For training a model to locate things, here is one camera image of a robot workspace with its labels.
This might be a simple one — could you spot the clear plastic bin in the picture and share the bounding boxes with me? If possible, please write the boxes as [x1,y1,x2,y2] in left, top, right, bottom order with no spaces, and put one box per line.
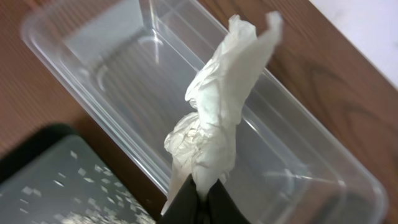
[21,0,388,223]

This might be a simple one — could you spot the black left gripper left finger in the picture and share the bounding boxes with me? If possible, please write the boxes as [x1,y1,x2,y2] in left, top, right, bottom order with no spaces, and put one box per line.
[157,175,198,224]

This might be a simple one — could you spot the pile of white rice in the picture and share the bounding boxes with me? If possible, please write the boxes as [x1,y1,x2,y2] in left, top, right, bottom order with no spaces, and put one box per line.
[12,150,154,223]

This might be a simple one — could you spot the white napkin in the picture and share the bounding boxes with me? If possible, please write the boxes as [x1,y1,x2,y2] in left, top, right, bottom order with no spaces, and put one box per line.
[162,11,283,213]

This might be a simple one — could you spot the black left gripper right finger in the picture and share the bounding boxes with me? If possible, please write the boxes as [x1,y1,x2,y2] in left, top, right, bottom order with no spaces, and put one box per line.
[207,180,250,224]

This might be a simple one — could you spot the black plastic tray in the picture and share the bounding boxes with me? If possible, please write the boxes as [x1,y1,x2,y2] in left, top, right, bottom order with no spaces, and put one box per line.
[1,123,155,224]

